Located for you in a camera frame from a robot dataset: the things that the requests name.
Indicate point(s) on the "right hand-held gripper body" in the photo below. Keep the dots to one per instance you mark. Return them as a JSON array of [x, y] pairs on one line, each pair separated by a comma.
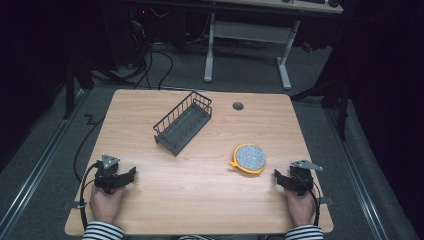
[[302, 178]]

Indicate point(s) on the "white-framed wooden desk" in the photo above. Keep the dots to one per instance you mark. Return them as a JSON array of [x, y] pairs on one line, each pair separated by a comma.
[[253, 31]]

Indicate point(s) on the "black metal stand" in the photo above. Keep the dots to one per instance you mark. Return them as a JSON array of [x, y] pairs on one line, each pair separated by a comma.
[[70, 86], [341, 100]]

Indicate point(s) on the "round yellow-rimmed speckled scrubber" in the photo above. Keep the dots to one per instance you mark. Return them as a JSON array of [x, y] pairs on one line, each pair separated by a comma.
[[250, 158]]

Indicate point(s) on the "grey round table grommet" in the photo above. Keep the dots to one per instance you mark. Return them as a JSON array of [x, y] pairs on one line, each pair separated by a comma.
[[238, 106]]

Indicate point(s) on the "person's right hand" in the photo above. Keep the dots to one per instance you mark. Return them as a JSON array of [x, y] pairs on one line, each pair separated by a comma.
[[300, 208]]

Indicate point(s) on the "person's left hand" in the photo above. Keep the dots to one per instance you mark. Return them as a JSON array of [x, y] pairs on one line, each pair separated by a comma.
[[106, 205]]

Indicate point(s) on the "metal floor rail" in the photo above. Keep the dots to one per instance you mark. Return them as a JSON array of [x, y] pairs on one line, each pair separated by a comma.
[[356, 173], [36, 173]]

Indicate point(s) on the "person's striped shirt torso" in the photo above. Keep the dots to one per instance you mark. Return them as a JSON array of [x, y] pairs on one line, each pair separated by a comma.
[[196, 237]]

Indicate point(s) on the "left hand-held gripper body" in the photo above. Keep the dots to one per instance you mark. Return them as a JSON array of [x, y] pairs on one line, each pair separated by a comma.
[[107, 173]]

